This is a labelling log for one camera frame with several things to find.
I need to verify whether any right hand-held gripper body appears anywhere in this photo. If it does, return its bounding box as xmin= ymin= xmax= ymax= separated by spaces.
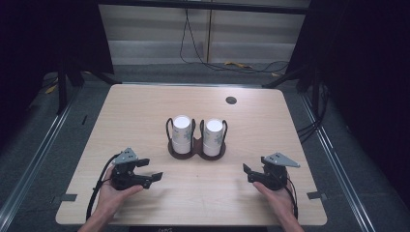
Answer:
xmin=254 ymin=152 xmax=301 ymax=191

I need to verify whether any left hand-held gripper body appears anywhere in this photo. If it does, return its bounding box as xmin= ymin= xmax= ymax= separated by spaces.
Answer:
xmin=110 ymin=147 xmax=145 ymax=191

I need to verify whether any dark double cup holder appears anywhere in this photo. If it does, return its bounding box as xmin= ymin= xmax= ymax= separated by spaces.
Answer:
xmin=165 ymin=117 xmax=228 ymax=161

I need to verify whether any person's left hand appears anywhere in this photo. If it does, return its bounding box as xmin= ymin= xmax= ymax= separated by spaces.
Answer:
xmin=96 ymin=166 xmax=145 ymax=220

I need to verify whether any person's right hand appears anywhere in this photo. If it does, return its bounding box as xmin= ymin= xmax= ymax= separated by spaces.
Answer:
xmin=251 ymin=180 xmax=300 ymax=225

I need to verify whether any black metal stand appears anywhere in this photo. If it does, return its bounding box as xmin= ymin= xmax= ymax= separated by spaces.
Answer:
xmin=261 ymin=63 xmax=325 ymax=121
xmin=55 ymin=59 xmax=123 ymax=116

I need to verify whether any yellow tape scrap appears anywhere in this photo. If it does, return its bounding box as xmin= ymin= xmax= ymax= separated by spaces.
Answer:
xmin=223 ymin=60 xmax=254 ymax=70
xmin=44 ymin=83 xmax=59 ymax=96

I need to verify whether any black curtain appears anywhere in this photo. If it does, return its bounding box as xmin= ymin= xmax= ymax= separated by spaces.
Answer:
xmin=0 ymin=0 xmax=115 ymax=153
xmin=285 ymin=0 xmax=410 ymax=207

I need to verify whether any black crossbar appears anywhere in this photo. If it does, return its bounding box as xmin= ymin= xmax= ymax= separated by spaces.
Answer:
xmin=97 ymin=0 xmax=311 ymax=15

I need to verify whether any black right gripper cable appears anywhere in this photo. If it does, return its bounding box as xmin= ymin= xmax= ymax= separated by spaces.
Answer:
xmin=284 ymin=176 xmax=300 ymax=220

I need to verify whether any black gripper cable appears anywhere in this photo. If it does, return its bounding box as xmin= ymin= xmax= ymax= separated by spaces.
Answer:
xmin=284 ymin=176 xmax=300 ymax=220
xmin=85 ymin=153 xmax=122 ymax=222

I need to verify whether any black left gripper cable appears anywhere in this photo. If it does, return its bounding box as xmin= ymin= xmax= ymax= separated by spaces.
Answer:
xmin=85 ymin=153 xmax=122 ymax=222

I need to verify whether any metal floor rail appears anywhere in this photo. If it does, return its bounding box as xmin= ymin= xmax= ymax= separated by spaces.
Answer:
xmin=0 ymin=86 xmax=83 ymax=224
xmin=299 ymin=92 xmax=377 ymax=232

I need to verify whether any black cable bundle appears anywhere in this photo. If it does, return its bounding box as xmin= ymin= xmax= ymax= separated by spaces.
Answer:
xmin=295 ymin=80 xmax=331 ymax=145

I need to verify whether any black hanging cable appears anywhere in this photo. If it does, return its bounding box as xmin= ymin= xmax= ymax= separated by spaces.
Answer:
xmin=179 ymin=8 xmax=291 ymax=74

